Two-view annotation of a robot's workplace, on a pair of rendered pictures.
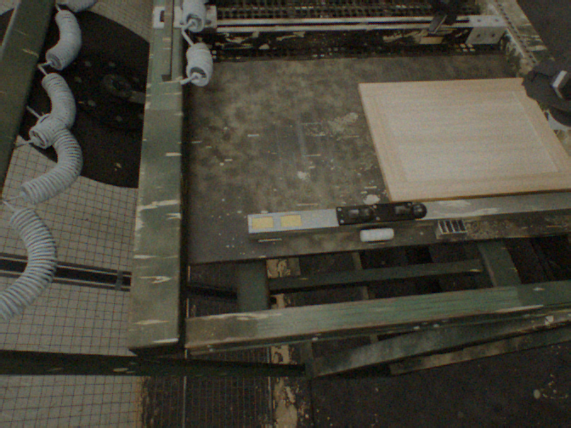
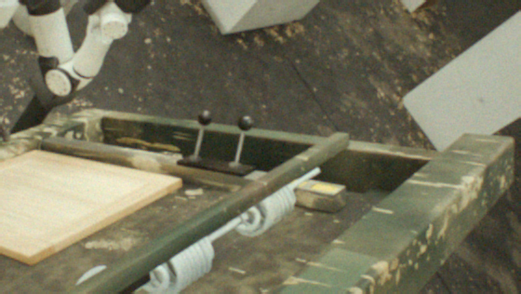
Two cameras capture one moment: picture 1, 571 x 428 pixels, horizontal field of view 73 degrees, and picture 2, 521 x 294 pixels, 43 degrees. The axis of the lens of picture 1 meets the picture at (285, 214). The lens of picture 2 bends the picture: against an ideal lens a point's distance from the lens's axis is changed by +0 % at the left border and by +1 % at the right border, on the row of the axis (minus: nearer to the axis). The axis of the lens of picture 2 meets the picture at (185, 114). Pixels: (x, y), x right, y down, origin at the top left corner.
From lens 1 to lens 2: 167 cm
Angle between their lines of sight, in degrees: 93
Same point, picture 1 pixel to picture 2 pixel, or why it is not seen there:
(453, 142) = (57, 191)
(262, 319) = (382, 149)
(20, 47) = not seen: outside the picture
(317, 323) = not seen: hidden behind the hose
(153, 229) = (451, 173)
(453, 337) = not seen: hidden behind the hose
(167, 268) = (450, 154)
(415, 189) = (152, 178)
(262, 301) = (369, 193)
